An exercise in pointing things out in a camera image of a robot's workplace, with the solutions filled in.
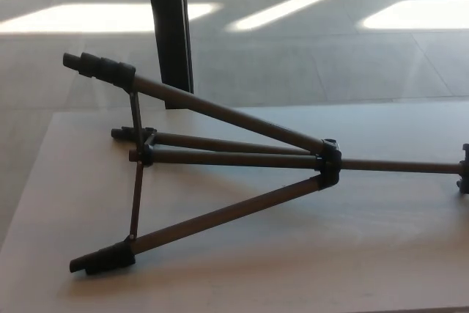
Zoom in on black vertical post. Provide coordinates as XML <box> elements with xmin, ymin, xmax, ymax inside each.
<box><xmin>144</xmin><ymin>0</ymin><xmax>195</xmax><ymax>110</ymax></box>

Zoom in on bronze camera tripod black joints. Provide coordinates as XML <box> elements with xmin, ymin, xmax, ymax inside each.
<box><xmin>62</xmin><ymin>51</ymin><xmax>469</xmax><ymax>276</ymax></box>

